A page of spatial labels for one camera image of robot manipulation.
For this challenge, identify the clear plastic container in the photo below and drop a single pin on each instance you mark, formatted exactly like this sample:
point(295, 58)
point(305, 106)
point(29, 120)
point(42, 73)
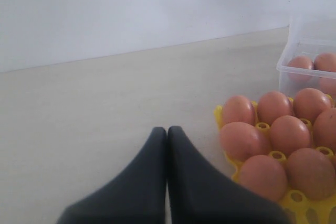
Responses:
point(308, 36)

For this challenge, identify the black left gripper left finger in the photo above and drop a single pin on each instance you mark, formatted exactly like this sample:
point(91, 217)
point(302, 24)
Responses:
point(136, 195)

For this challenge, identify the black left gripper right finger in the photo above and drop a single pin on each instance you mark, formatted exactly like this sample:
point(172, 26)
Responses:
point(199, 193)

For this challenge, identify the brown egg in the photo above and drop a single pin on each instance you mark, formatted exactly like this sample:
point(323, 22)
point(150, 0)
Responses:
point(240, 141)
point(328, 86)
point(302, 62)
point(325, 62)
point(238, 109)
point(309, 103)
point(312, 173)
point(273, 105)
point(324, 129)
point(264, 176)
point(288, 134)

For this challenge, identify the yellow plastic egg tray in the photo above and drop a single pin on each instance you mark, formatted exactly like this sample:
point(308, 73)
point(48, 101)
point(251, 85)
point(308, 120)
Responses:
point(300, 208)

